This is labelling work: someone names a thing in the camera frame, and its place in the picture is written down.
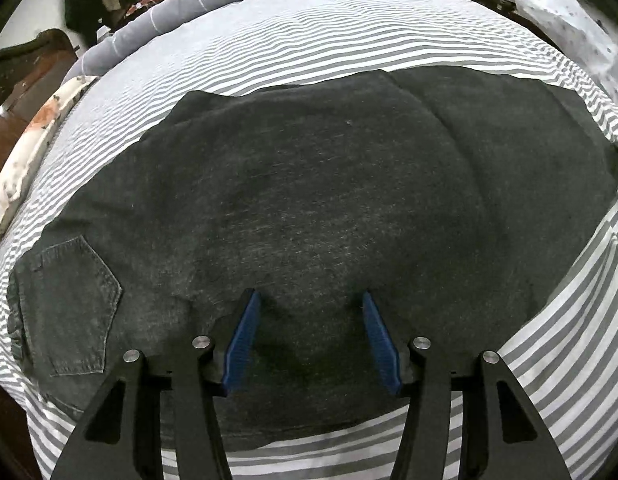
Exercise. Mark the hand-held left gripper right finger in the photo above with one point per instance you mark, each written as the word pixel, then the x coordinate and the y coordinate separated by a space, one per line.
pixel 381 345

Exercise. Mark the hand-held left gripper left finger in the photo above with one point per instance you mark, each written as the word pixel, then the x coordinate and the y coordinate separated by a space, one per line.
pixel 241 345

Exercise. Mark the dark grey denim pants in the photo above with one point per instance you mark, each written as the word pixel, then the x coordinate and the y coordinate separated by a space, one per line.
pixel 314 200

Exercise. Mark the floral pillow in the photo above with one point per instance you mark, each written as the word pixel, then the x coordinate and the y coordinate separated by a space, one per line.
pixel 34 130

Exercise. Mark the bed with striped sheet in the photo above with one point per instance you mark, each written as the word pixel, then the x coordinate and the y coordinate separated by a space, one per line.
pixel 314 35

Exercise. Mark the grey rolled duvet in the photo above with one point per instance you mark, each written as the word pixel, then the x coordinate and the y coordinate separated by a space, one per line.
pixel 189 0

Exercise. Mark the hanging dark clothes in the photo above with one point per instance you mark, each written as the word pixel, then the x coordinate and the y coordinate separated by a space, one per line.
pixel 89 0

